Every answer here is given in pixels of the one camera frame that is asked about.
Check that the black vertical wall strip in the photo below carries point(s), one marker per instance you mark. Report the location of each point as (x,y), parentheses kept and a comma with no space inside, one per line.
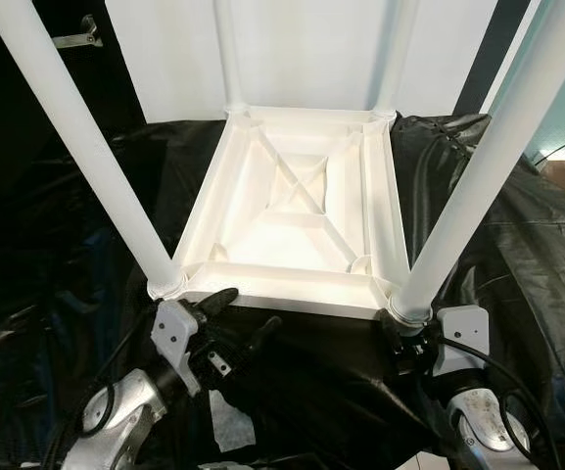
(488,59)

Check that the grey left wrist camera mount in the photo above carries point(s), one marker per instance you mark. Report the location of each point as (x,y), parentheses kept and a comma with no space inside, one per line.
(172,338)

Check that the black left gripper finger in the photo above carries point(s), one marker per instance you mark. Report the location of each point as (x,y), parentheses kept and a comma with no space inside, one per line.
(259,333)
(216,301)

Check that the white plastic table leg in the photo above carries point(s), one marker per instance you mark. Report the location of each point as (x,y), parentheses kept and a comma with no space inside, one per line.
(494,147)
(230,54)
(396,54)
(86,147)

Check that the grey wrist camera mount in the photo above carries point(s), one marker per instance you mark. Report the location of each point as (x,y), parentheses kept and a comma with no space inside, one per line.
(172,338)
(463,338)

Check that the black plastic cover sheet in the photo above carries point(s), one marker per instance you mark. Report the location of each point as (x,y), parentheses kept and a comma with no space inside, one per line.
(47,294)

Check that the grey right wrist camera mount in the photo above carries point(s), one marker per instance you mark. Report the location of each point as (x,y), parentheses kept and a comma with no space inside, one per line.
(463,338)

